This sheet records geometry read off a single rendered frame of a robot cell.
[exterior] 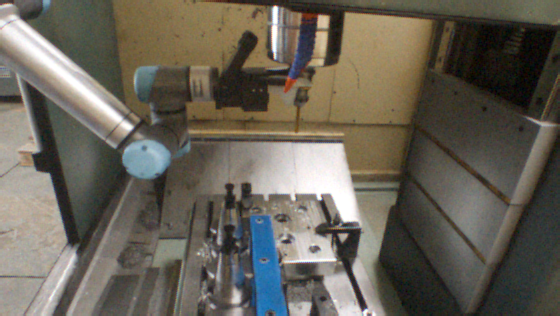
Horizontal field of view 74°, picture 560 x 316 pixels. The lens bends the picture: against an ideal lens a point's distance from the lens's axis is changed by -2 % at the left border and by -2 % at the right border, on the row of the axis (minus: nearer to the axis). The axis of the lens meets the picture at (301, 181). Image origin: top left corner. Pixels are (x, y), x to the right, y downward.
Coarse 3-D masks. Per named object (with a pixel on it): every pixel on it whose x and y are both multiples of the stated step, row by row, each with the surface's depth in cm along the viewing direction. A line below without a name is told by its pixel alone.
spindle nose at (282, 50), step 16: (272, 16) 72; (288, 16) 70; (320, 16) 70; (272, 32) 73; (288, 32) 71; (320, 32) 71; (336, 32) 73; (272, 48) 75; (288, 48) 72; (320, 48) 72; (336, 48) 75; (288, 64) 74; (320, 64) 74; (336, 64) 78
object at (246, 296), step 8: (248, 280) 55; (208, 288) 53; (248, 288) 53; (208, 296) 54; (216, 296) 51; (240, 296) 52; (248, 296) 52; (216, 304) 51; (224, 304) 50; (232, 304) 51; (240, 304) 51; (248, 304) 53
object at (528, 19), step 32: (192, 0) 44; (224, 0) 44; (256, 0) 45; (288, 0) 45; (320, 0) 46; (352, 0) 46; (384, 0) 47; (416, 0) 47; (448, 0) 48; (480, 0) 49; (512, 0) 49; (544, 0) 50
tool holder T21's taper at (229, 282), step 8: (224, 256) 49; (232, 256) 49; (240, 256) 51; (224, 264) 49; (232, 264) 49; (240, 264) 51; (216, 272) 51; (224, 272) 50; (232, 272) 50; (240, 272) 51; (216, 280) 51; (224, 280) 50; (232, 280) 50; (240, 280) 51; (216, 288) 51; (224, 288) 51; (232, 288) 51; (240, 288) 52; (224, 296) 51; (232, 296) 51
